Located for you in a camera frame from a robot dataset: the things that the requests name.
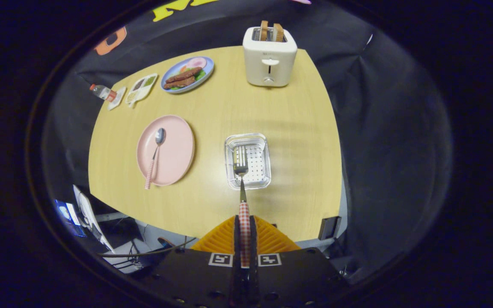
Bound white toaster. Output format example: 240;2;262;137
243;27;298;88

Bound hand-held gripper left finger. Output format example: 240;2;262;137
142;215;247;308

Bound clear plastic water bottle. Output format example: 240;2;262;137
89;84;117;102

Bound clear plastic drain basket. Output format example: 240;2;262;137
224;133;272;190

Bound fork with checkered handle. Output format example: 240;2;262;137
234;145;251;269

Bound blue lit screen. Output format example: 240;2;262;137
54;199;86;238

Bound blue plate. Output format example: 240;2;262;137
160;56;215;94

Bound white square coaster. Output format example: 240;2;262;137
108;87;127;111

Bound black table bracket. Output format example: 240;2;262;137
318;216;342;241

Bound black cable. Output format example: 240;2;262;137
97;237;196;258

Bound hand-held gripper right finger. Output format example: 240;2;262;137
246;215;350;308

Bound brown sausage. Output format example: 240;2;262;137
163;76;196;89
165;67;203;84

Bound pink plate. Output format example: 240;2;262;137
137;115;196;187

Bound white divided condiment tray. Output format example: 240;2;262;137
125;73;158;108

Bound white paper sheet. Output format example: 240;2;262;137
73;185;114;253

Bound spoon with checkered handle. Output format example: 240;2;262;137
145;127;167;190

